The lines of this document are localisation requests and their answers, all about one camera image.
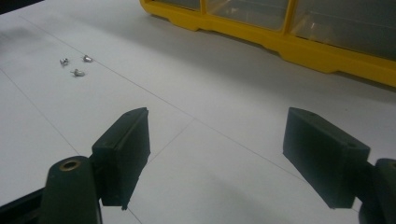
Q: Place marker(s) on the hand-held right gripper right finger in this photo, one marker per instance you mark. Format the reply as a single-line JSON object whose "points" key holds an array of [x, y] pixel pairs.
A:
{"points": [[327, 155]]}

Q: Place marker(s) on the long small metal screw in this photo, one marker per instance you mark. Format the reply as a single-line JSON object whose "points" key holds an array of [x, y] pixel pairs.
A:
{"points": [[77, 73]]}

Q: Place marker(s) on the grid of clear drawers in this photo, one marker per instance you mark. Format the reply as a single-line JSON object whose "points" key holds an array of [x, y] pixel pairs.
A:
{"points": [[249, 12]]}

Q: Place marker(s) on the yellow black drawer cabinet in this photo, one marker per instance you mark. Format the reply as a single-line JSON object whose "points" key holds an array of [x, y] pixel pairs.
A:
{"points": [[311, 53]]}

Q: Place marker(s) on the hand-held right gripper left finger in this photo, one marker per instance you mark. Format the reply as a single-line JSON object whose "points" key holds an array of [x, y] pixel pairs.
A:
{"points": [[124, 155]]}

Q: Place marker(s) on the white table mat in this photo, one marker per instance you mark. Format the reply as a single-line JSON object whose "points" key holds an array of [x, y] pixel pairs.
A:
{"points": [[218, 109]]}

